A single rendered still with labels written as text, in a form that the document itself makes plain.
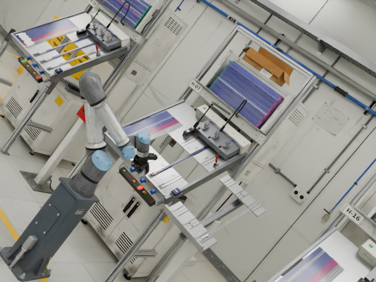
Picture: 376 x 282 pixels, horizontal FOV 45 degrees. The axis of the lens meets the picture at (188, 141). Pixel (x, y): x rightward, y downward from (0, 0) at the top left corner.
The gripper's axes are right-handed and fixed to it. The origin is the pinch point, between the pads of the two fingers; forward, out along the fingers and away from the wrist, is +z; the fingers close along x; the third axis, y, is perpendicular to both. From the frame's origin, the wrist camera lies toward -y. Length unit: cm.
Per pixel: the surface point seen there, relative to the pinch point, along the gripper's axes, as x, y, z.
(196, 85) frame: -45, -81, -9
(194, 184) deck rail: 21.0, -25.0, 5.0
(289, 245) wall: 50, -143, 141
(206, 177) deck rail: 21.0, -35.7, 5.2
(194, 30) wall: -194, -219, 61
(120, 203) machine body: -23, 0, 53
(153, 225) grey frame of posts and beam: 24.0, 9.0, 18.3
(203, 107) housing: -27, -74, -3
